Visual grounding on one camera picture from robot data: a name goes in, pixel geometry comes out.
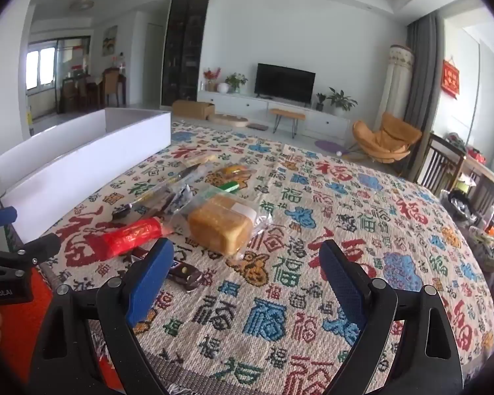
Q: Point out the clear packet of dark snack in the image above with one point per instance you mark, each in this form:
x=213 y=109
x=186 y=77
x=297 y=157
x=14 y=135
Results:
x=148 y=201

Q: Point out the large potted green plant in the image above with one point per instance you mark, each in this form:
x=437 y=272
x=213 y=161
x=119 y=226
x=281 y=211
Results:
x=341 y=101

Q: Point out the orange lounge chair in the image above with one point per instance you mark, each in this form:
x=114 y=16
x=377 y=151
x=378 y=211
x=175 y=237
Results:
x=391 y=135

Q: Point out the small grey floor mat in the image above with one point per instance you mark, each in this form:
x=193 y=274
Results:
x=258 y=126

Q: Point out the white television cabinet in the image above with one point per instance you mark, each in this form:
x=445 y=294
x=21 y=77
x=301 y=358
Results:
x=333 y=125

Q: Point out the cardboard box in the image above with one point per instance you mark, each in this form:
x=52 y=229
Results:
x=191 y=109

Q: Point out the wooden dining table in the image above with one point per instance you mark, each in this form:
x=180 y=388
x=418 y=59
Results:
x=90 y=80

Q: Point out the dark brown chocolate bar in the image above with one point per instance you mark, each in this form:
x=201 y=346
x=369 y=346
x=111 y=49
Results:
x=185 y=273

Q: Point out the red wall hanging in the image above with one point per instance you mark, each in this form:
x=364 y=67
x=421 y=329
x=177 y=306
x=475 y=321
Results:
x=451 y=78

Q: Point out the glass balcony door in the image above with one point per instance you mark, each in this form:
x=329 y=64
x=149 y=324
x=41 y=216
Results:
x=45 y=74

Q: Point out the black flat television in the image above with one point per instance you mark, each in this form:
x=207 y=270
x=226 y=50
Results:
x=284 y=82

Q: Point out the purple floor mat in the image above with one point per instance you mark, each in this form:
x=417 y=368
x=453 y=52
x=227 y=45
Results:
x=329 y=145

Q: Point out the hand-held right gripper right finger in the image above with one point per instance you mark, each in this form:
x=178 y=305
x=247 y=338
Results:
x=341 y=279

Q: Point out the dark wooden slatted chair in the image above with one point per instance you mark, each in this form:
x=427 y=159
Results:
x=488 y=193
x=440 y=164

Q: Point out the white round vase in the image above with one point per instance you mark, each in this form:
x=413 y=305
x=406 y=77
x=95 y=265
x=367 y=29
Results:
x=223 y=88

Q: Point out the wooden bench with metal legs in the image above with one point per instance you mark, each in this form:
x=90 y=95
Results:
x=287 y=113

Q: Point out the round ceiling lamp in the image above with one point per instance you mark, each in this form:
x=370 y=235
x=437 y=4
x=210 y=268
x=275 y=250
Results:
x=81 y=5

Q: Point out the bread loaf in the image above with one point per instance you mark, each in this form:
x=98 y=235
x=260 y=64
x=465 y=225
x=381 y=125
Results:
x=218 y=226

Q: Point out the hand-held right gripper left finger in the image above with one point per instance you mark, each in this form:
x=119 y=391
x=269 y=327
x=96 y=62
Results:
x=148 y=284

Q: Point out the dark tall display cabinet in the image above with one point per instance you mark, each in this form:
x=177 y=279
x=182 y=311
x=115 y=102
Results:
x=185 y=49

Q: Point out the grey curtain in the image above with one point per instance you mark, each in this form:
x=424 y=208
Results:
x=424 y=82

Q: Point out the covered standing air conditioner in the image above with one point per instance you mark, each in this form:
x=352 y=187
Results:
x=397 y=86

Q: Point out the red snack packet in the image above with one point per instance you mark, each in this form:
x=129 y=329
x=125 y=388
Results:
x=127 y=236

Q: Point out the pile of assorted clutter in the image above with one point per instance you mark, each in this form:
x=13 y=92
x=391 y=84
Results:
x=481 y=234

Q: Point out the round wooden cat scratcher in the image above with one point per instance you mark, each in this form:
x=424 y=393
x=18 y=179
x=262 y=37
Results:
x=230 y=120

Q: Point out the person's orange clothing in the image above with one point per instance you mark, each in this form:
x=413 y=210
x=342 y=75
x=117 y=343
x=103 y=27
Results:
x=29 y=321

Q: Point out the clear packet of biscuits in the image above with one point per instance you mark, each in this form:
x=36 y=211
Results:
x=199 y=159

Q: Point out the framed wall painting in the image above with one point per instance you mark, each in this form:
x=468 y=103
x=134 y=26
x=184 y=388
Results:
x=110 y=41

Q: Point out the small potted green plant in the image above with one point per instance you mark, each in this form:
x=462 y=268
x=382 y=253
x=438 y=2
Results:
x=320 y=101

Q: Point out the green snack packet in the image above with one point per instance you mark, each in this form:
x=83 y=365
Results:
x=230 y=186

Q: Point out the white rectangular box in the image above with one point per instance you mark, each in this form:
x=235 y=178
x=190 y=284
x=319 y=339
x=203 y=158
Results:
x=86 y=173

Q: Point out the wooden dining chair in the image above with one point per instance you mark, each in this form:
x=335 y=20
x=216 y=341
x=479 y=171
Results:
x=111 y=84

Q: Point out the red flowers in vase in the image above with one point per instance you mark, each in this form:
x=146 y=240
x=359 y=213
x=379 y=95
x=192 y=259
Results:
x=211 y=76

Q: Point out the orange snack packet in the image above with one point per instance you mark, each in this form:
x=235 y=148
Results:
x=234 y=170

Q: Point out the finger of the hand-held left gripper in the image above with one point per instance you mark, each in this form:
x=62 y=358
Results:
x=2 y=216
x=41 y=249

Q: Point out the green plant in vase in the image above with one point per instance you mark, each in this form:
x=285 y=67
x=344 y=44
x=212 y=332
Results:
x=236 y=81

